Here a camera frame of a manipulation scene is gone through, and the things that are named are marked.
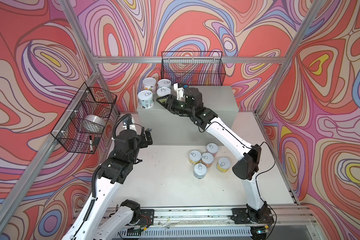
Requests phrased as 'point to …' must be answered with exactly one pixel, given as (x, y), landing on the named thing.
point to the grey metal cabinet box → (168, 128)
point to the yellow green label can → (194, 157)
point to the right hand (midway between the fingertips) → (159, 105)
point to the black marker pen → (91, 143)
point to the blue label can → (200, 170)
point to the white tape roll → (93, 123)
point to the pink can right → (212, 148)
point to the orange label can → (207, 158)
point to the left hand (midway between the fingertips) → (141, 129)
